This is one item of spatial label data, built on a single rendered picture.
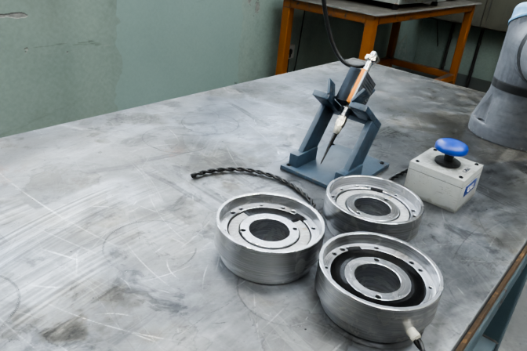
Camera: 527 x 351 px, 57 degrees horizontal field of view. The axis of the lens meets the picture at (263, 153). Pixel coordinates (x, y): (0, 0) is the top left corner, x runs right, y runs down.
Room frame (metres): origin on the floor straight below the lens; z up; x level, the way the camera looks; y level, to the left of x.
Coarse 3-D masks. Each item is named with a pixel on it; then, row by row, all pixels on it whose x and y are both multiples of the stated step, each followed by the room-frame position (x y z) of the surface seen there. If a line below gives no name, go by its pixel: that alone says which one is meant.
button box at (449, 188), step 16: (416, 160) 0.57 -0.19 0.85; (432, 160) 0.57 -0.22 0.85; (464, 160) 0.59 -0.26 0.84; (416, 176) 0.56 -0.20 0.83; (432, 176) 0.54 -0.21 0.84; (448, 176) 0.53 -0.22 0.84; (464, 176) 0.53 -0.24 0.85; (416, 192) 0.55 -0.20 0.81; (432, 192) 0.54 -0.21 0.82; (448, 192) 0.53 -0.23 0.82; (464, 192) 0.53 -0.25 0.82; (448, 208) 0.53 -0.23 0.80
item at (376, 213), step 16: (352, 176) 0.51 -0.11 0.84; (368, 176) 0.51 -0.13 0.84; (336, 192) 0.49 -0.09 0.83; (384, 192) 0.50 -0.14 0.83; (400, 192) 0.50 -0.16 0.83; (336, 208) 0.44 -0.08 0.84; (352, 208) 0.46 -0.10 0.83; (368, 208) 0.49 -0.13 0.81; (384, 208) 0.48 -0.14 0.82; (416, 208) 0.47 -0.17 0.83; (336, 224) 0.43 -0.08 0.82; (352, 224) 0.42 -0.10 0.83; (368, 224) 0.42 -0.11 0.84; (384, 224) 0.41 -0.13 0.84; (400, 224) 0.42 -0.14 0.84; (416, 224) 0.43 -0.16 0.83
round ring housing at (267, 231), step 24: (264, 192) 0.45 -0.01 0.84; (216, 216) 0.39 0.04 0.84; (264, 216) 0.42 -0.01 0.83; (312, 216) 0.42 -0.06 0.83; (216, 240) 0.38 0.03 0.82; (264, 240) 0.42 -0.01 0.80; (288, 240) 0.38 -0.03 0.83; (312, 240) 0.39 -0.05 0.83; (240, 264) 0.35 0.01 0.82; (264, 264) 0.35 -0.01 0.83; (288, 264) 0.35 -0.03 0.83; (312, 264) 0.37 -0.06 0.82
